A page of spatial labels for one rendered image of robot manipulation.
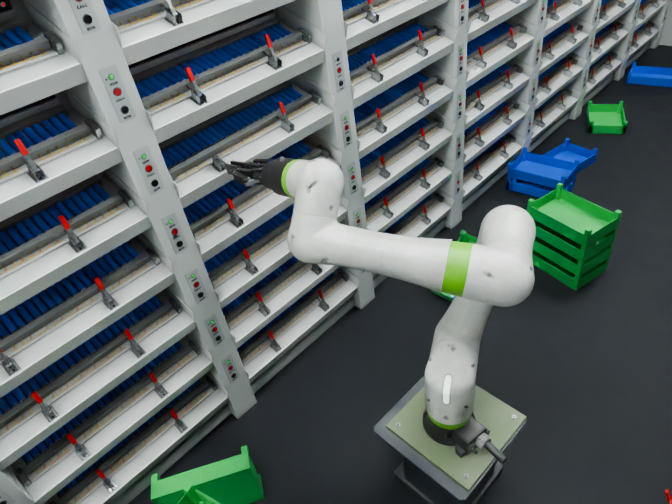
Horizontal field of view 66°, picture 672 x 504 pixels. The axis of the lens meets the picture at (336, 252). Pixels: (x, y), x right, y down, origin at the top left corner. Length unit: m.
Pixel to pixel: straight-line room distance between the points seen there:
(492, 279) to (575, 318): 1.26
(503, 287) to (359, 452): 0.99
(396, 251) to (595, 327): 1.34
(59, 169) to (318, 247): 0.60
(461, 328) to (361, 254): 0.44
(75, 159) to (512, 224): 0.99
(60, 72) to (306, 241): 0.62
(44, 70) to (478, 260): 0.97
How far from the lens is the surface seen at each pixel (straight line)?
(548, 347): 2.19
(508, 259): 1.10
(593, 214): 2.46
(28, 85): 1.25
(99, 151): 1.34
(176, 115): 1.41
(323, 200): 1.13
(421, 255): 1.09
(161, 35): 1.35
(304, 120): 1.70
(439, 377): 1.38
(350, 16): 1.86
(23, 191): 1.29
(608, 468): 1.95
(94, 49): 1.29
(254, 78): 1.53
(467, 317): 1.41
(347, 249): 1.12
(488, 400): 1.65
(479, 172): 2.86
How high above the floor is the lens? 1.64
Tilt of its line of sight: 39 degrees down
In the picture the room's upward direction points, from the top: 10 degrees counter-clockwise
